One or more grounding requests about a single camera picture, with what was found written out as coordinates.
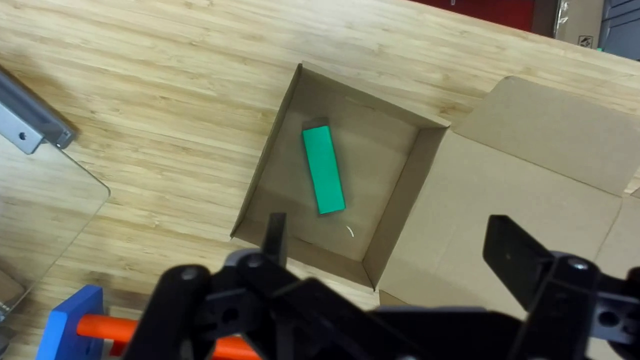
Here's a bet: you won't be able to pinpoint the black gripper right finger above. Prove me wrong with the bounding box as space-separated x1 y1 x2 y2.
483 214 640 360

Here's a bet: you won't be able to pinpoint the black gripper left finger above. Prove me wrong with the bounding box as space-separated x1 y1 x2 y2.
120 210 402 360

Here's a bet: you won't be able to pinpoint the brown cardboard box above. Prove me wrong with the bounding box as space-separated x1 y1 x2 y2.
228 61 640 360

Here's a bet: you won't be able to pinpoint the green block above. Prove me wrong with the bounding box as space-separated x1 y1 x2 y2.
301 122 348 218

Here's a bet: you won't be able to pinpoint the orange rod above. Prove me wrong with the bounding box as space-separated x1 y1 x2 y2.
75 311 262 360

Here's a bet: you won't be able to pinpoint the large cardboard carton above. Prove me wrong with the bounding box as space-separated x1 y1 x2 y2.
551 0 609 49

